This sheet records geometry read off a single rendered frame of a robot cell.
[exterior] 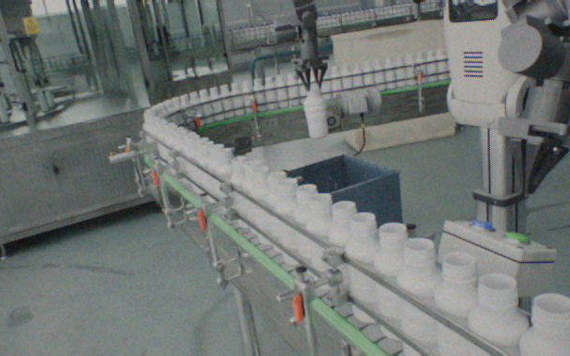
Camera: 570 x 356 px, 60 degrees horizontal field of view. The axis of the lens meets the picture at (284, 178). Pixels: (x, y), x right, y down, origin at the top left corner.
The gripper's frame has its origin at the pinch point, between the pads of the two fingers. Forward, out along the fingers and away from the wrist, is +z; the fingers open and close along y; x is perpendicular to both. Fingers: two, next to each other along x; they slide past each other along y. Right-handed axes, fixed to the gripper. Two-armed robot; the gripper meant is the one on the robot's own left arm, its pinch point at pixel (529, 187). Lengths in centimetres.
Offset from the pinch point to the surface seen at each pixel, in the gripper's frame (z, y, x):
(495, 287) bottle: 9.9, 10.3, -16.3
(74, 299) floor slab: 133, -264, -23
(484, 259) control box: 11.0, -1.5, -3.6
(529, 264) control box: 9.8, 3.7, -1.3
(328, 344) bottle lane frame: 32.4, -18.9, -14.4
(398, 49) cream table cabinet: -78, -356, 262
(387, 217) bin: 24, -74, 42
